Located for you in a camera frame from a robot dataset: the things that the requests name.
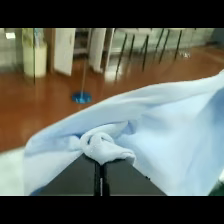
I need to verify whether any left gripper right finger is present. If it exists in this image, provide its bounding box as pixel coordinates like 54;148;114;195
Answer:
100;158;167;197

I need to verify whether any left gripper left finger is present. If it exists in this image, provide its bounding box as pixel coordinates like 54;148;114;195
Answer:
31;153;101;197

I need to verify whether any light blue shirt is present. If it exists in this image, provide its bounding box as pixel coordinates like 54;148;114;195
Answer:
23;68;224;197

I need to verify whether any blue mop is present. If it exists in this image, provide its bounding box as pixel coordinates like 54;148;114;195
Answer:
71;59;93;105

